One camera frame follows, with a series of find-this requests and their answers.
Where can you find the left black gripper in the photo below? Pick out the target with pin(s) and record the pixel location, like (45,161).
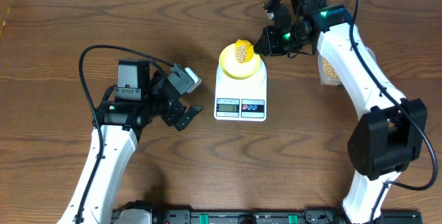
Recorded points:
(175,112)

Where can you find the yellow plastic bowl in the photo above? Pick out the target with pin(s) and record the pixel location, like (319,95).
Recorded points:
(234,69)

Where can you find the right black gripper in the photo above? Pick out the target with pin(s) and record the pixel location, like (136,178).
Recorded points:
(271,48)

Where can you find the pile of soybeans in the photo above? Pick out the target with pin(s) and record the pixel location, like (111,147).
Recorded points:
(241,53)

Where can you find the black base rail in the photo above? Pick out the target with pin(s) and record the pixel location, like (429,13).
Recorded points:
(143,212)

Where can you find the white digital kitchen scale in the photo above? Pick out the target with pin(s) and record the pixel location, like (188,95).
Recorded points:
(241,100)

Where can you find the yellow measuring scoop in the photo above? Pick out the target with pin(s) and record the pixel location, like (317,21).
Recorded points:
(249,46)

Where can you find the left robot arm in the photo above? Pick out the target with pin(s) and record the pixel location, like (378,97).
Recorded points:
(125,110)

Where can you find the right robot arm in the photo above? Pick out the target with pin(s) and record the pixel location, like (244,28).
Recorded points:
(390,130)

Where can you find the clear plastic container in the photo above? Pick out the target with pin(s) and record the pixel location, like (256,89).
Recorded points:
(328,75)

